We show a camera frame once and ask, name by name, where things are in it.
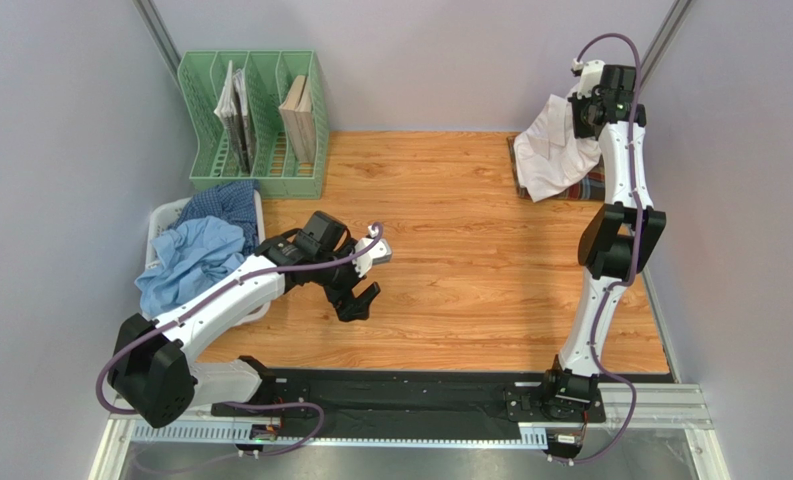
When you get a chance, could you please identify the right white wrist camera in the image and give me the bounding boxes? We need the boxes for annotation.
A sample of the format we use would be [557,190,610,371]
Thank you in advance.
[571,59,605,99]

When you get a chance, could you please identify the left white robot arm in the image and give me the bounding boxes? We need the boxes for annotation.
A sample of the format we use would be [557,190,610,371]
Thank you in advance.
[95,211,392,428]

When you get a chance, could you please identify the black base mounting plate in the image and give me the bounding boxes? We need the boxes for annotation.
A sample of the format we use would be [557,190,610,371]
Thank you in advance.
[199,355,676,444]

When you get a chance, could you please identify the green plastic file organizer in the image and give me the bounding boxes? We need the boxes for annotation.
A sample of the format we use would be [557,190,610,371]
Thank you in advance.
[177,50,330,200]

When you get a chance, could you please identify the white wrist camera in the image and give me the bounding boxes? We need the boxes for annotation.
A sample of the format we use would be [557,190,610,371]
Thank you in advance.
[571,59,605,99]
[352,222,393,278]

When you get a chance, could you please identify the dark blue checked shirt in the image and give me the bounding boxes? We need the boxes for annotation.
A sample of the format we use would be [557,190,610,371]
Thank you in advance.
[170,180,262,256]

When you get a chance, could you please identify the magazines in organizer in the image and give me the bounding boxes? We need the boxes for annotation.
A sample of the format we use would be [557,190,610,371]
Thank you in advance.
[214,60,257,176]

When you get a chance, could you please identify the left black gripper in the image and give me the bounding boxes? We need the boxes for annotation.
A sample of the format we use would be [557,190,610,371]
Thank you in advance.
[312,239,380,322]

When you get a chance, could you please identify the folded red plaid shirt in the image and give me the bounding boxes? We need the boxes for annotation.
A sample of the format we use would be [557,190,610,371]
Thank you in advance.
[506,135,605,200]

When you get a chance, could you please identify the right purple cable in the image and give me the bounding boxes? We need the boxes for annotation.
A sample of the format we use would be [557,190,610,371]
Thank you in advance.
[545,32,645,465]

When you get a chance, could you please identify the purple cable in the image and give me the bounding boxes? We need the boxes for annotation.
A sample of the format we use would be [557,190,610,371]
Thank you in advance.
[545,32,645,465]
[95,221,385,461]

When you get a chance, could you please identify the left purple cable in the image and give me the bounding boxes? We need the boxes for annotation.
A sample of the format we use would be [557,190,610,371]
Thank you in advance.
[95,221,385,461]

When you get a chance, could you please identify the light blue crumpled shirt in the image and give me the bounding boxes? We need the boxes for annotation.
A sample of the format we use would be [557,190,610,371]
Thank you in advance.
[135,216,245,318]

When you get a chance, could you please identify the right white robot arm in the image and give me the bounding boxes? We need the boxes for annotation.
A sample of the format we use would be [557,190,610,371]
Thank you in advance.
[506,60,667,421]

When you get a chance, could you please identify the beige books in organizer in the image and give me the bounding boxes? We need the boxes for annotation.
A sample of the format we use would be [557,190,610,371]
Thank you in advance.
[279,75,317,171]

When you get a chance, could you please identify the white long sleeve shirt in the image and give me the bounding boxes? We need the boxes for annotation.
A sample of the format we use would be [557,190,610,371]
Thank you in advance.
[514,95,601,202]

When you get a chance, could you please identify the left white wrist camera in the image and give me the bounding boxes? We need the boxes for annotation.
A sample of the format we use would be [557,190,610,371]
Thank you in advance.
[352,222,393,278]

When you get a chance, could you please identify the aluminium frame rail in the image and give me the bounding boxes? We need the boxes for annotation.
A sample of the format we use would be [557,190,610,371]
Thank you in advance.
[89,377,730,479]

